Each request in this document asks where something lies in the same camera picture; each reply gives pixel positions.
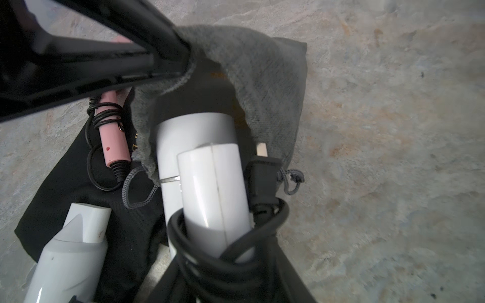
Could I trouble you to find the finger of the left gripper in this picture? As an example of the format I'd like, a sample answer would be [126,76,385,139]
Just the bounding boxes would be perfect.
[1,1,190,121]

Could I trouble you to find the white hair dryer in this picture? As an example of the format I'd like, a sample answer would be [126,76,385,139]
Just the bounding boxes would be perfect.
[153,112,290,303]
[24,203,111,302]

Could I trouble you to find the grey drawstring pouch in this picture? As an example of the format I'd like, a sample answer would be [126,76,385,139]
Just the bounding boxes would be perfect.
[130,25,308,188]

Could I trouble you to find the pink hair dryer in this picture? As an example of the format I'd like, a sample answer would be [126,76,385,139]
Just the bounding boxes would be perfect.
[85,35,133,193]

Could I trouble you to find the black pouch with gold logo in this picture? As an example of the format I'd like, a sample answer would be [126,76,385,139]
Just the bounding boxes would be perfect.
[15,91,165,302]

